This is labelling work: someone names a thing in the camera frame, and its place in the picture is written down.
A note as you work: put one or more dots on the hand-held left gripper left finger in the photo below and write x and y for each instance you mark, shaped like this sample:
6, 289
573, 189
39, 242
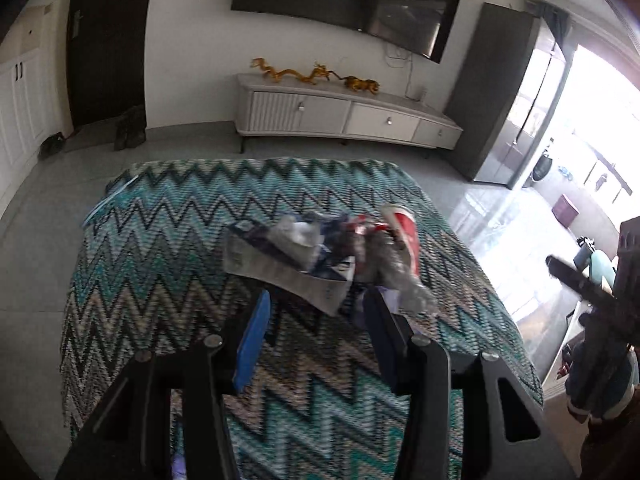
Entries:
252, 340

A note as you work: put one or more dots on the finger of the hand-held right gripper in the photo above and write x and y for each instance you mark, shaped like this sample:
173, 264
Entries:
575, 277

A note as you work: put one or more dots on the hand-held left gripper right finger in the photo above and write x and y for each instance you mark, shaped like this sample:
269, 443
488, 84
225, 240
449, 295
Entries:
384, 340

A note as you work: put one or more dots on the crushed clear plastic bottle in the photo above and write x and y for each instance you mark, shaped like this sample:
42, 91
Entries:
395, 270

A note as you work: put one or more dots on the white plastic bag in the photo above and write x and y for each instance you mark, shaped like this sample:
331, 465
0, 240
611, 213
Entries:
295, 240

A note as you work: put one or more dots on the red paper cup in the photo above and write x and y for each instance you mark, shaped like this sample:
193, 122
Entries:
406, 232

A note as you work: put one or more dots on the red white blue wrapper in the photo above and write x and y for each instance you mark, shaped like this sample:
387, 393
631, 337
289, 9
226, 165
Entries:
352, 225

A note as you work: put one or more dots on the person's right hand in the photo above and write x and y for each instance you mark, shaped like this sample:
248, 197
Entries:
607, 385

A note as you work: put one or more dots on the purple box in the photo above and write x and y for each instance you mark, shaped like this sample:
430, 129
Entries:
567, 210

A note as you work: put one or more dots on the teal zigzag blanket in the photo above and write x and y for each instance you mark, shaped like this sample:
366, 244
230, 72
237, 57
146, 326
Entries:
175, 260

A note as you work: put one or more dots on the tall dark cabinet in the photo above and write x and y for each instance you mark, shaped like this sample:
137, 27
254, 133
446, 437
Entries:
492, 90

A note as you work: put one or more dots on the white television cabinet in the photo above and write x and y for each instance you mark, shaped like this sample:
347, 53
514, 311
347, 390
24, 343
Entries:
325, 110

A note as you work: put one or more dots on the dark boots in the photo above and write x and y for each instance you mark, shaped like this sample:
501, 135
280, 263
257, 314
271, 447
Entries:
130, 127

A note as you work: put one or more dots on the grey curtain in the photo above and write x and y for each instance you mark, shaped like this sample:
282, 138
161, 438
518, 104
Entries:
556, 22

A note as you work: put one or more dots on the golden dragon figurine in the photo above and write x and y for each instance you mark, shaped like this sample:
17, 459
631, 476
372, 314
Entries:
295, 74

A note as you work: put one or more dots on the dark brown door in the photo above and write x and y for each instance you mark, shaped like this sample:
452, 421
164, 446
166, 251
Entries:
107, 45

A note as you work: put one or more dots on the white wall cupboard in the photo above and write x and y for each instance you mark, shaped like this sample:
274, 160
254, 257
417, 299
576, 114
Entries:
22, 110

